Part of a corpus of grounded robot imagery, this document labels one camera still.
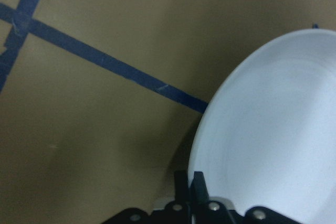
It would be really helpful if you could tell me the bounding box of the light blue plate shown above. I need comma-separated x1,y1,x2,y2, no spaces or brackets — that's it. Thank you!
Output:
188,29,335,223

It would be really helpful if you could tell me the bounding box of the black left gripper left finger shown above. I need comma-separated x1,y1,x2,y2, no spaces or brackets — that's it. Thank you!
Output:
174,170,190,208

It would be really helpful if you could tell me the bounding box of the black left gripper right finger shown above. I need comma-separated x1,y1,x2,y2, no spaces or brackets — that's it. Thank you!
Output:
190,171,209,206

